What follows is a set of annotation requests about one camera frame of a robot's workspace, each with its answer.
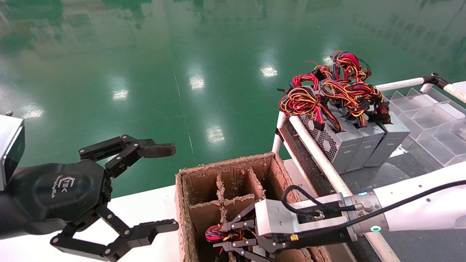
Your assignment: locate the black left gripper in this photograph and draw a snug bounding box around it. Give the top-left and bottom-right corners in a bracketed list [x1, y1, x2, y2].
[7, 135, 180, 262]

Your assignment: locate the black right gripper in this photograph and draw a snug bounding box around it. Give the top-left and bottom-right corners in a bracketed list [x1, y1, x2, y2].
[213, 199, 355, 262]

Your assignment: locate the silver power supply with cables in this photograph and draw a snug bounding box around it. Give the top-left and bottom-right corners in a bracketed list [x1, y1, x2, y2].
[329, 50, 412, 168]
[205, 223, 256, 262]
[320, 78, 386, 172]

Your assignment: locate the worn cardboard box with dividers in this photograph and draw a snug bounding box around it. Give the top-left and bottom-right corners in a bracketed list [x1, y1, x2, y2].
[175, 152, 332, 262]

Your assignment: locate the black foam edge strip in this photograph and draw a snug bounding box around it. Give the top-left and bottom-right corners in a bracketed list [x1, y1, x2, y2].
[279, 118, 344, 199]

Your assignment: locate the silver power supply, mesh side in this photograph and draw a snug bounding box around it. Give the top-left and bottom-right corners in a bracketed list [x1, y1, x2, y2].
[279, 73, 364, 174]

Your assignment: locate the clear acrylic divider tray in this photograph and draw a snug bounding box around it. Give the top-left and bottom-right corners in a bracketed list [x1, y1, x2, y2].
[386, 87, 466, 168]

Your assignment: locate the black pipe joint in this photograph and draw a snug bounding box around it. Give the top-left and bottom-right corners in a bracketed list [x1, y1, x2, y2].
[422, 73, 452, 90]

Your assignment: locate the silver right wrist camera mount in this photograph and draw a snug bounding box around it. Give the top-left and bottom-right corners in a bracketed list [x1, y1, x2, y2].
[254, 192, 356, 254]

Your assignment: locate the short black looped cable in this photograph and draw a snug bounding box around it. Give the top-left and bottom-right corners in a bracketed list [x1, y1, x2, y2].
[281, 185, 359, 216]

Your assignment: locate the long white frame pipe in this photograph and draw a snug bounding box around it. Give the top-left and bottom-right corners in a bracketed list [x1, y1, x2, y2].
[289, 116, 402, 262]

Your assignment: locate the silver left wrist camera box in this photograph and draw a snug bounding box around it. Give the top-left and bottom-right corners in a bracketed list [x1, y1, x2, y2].
[0, 114, 25, 191]

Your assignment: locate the long black arm cable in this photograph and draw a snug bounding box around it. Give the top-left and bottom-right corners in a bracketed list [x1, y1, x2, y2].
[339, 180, 466, 235]

